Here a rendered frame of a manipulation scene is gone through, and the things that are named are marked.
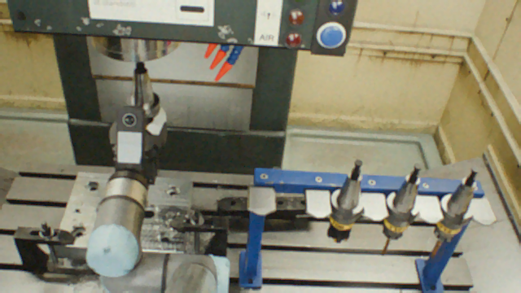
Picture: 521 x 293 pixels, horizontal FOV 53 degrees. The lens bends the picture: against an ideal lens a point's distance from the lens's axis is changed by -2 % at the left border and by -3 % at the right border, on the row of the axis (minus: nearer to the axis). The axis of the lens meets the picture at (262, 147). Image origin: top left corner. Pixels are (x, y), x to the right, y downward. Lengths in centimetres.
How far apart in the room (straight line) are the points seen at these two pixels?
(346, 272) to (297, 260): 12
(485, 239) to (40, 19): 132
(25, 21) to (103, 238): 33
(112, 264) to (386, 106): 150
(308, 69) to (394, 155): 50
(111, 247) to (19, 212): 68
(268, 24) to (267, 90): 90
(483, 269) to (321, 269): 49
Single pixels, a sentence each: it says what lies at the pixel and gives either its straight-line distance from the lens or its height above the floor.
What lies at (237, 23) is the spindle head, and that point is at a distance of 69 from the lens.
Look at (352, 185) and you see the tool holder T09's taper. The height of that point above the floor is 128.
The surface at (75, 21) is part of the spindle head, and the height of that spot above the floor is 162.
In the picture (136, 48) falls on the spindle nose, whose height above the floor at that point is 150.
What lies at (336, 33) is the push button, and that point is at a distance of 69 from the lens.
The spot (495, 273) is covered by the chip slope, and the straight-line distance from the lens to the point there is 159.
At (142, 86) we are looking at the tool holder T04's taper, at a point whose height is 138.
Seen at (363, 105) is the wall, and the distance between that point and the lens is 211.
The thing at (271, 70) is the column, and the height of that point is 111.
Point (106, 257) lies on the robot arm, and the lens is 83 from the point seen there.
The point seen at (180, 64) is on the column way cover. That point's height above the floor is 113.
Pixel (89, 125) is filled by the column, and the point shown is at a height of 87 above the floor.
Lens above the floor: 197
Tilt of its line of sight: 42 degrees down
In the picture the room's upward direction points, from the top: 6 degrees clockwise
